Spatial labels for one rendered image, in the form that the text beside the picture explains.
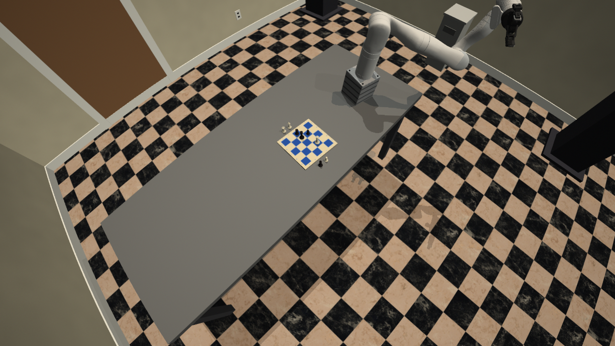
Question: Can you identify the blue and cream chessboard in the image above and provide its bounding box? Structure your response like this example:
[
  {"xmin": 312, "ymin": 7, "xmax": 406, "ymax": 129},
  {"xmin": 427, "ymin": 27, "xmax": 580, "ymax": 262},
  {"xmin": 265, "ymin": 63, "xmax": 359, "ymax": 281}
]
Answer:
[{"xmin": 277, "ymin": 119, "xmax": 338, "ymax": 170}]

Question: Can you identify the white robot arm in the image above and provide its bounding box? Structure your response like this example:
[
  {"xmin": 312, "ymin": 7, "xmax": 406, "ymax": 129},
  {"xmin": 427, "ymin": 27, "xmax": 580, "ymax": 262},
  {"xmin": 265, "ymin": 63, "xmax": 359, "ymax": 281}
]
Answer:
[{"xmin": 355, "ymin": 0, "xmax": 521, "ymax": 80}]

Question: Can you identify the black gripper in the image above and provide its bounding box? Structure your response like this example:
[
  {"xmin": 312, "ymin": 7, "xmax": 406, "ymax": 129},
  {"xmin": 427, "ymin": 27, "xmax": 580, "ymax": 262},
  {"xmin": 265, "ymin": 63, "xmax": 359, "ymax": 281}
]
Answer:
[{"xmin": 501, "ymin": 3, "xmax": 523, "ymax": 47}]

